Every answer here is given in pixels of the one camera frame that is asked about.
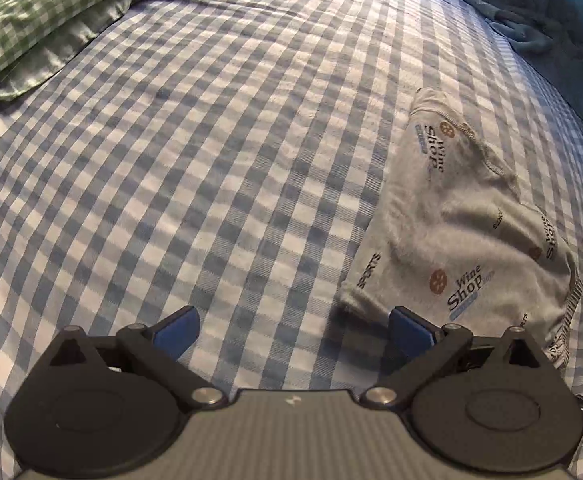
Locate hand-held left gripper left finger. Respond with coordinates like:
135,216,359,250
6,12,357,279
29,306,230,411

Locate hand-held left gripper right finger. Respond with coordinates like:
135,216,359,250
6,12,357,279
361,306,559,411

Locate grey printed pants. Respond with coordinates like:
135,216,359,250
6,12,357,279
339,87,583,368

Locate blue checked bed sheet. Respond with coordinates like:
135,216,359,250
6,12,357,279
0,0,583,480

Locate green checked pillow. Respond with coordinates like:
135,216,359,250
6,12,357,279
0,0,252,128

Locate teal blanket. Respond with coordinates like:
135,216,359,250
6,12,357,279
444,0,583,146

